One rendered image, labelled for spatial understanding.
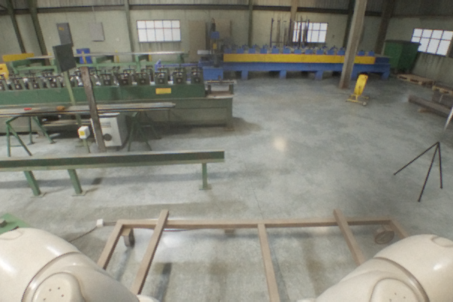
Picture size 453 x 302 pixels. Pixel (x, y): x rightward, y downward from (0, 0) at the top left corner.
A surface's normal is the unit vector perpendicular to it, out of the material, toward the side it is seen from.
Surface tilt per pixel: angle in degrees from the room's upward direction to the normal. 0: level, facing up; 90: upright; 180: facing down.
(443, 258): 10
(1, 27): 90
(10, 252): 17
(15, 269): 24
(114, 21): 90
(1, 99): 90
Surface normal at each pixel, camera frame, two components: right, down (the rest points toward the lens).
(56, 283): 0.01, -0.56
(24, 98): 0.11, 0.47
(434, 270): 0.11, -0.70
